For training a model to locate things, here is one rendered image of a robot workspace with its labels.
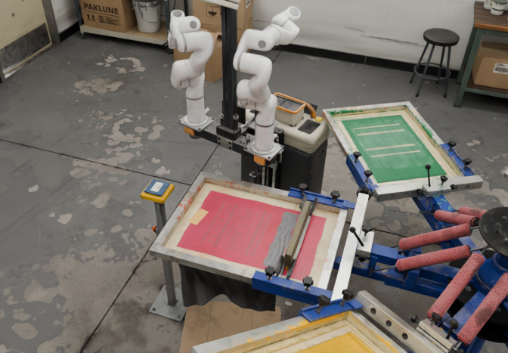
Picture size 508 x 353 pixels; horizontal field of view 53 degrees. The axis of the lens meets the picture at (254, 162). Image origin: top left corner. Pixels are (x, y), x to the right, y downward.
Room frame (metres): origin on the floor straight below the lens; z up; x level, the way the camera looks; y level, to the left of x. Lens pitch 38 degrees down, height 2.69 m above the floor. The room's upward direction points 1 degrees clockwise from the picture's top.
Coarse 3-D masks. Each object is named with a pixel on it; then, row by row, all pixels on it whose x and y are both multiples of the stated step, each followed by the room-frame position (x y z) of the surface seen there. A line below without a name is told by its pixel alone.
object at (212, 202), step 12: (216, 192) 1.95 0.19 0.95; (204, 204) 1.86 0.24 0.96; (216, 204) 1.86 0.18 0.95; (240, 204) 1.86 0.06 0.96; (252, 204) 1.86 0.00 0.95; (264, 204) 1.87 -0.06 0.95; (204, 216) 1.77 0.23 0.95; (276, 216) 1.78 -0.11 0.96; (312, 216) 1.79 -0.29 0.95; (276, 228) 1.70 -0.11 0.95; (312, 228) 1.70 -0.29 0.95; (312, 240) 1.63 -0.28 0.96
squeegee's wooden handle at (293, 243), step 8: (304, 208) 1.73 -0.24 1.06; (304, 216) 1.68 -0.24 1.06; (296, 224) 1.62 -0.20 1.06; (304, 224) 1.66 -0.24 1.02; (296, 232) 1.58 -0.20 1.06; (296, 240) 1.53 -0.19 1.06; (288, 248) 1.48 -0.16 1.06; (296, 248) 1.54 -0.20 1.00; (288, 256) 1.44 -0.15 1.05; (288, 264) 1.44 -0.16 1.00
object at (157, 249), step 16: (208, 176) 2.03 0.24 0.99; (192, 192) 1.90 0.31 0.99; (256, 192) 1.94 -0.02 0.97; (272, 192) 1.92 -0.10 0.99; (288, 192) 1.92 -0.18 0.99; (320, 208) 1.84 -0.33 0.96; (336, 208) 1.82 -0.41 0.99; (176, 224) 1.70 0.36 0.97; (336, 224) 1.70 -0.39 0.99; (160, 240) 1.57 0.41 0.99; (336, 240) 1.60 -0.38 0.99; (160, 256) 1.50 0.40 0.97; (176, 256) 1.48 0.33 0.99; (192, 256) 1.48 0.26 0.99; (224, 272) 1.41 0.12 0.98; (240, 272) 1.40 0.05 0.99
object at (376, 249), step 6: (372, 246) 1.52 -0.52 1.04; (378, 246) 1.52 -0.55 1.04; (384, 246) 1.52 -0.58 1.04; (372, 252) 1.48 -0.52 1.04; (378, 252) 1.48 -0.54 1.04; (384, 252) 1.49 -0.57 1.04; (390, 252) 1.49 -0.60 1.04; (396, 252) 1.49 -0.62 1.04; (378, 258) 1.47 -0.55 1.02; (384, 258) 1.47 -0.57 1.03; (390, 258) 1.46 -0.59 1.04; (396, 258) 1.46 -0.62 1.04; (390, 264) 1.46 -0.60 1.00
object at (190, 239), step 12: (192, 228) 1.69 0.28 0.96; (204, 228) 1.69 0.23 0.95; (180, 240) 1.61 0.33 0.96; (192, 240) 1.61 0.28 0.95; (264, 240) 1.62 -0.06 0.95; (204, 252) 1.54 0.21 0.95; (216, 252) 1.54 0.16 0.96; (228, 252) 1.54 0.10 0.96; (264, 252) 1.55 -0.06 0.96; (300, 252) 1.55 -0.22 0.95; (312, 252) 1.55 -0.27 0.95; (252, 264) 1.48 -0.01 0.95; (300, 264) 1.49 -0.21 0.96; (312, 264) 1.49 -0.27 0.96; (300, 276) 1.42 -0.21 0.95
